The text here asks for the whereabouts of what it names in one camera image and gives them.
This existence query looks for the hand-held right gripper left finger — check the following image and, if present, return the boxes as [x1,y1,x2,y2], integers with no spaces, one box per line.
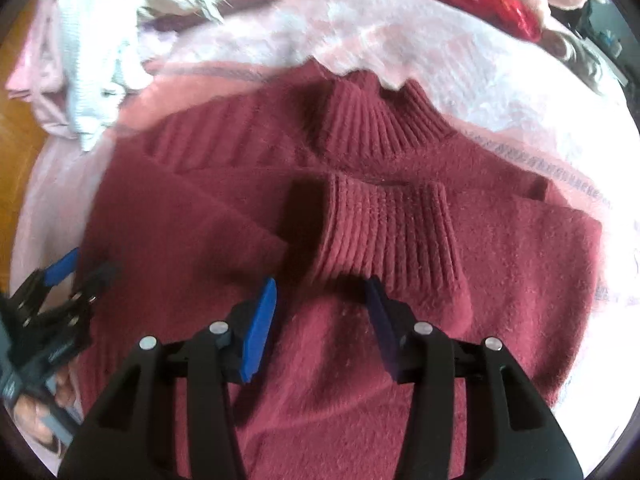
[57,277,277,480]

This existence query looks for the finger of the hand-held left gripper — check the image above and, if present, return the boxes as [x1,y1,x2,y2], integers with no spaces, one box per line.
[10,247,81,308]
[47,261,120,326]

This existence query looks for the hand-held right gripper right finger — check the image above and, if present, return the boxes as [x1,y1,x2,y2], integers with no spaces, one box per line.
[364,276,585,480]

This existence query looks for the maroon knit sweater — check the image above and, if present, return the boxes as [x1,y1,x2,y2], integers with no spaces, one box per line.
[77,57,603,480]

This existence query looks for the person's left hand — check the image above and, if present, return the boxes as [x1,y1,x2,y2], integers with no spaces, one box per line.
[12,372,86,458]

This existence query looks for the white ribbed garment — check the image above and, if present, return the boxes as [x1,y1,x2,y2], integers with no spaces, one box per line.
[59,0,153,153]

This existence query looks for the pink white printed blanket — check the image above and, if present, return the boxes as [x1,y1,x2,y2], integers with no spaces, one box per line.
[10,0,640,476]

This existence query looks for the grey cloth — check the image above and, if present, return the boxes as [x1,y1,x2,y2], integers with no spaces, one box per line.
[544,29,617,97]

